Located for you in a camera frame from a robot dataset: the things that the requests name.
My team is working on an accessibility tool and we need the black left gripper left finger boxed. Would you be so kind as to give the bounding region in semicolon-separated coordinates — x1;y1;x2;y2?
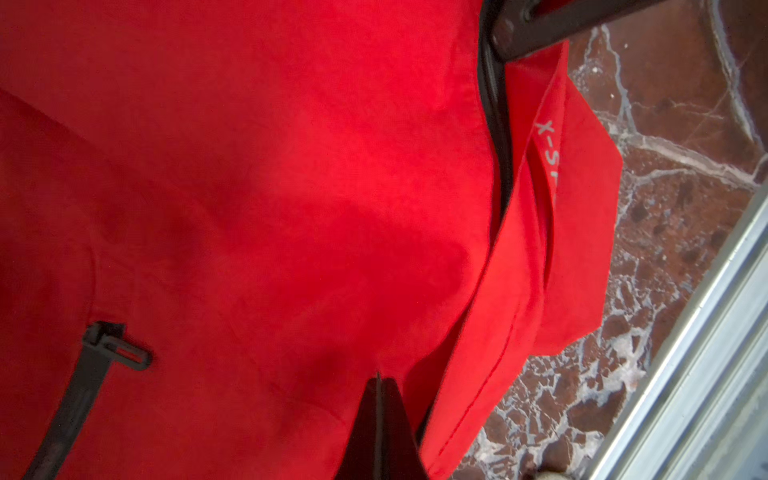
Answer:
335;377;378;480

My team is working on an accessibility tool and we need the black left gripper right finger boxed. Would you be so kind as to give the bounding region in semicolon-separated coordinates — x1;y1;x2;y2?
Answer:
379;379;428;479

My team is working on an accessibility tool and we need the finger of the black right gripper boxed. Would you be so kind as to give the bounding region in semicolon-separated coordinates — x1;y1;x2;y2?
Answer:
490;0;660;62

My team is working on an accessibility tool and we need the red X-Sport jacket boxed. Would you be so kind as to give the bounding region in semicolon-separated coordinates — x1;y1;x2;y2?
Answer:
1;1;622;479

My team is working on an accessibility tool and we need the aluminium cage frame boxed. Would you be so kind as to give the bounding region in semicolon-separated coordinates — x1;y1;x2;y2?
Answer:
583;187;767;479

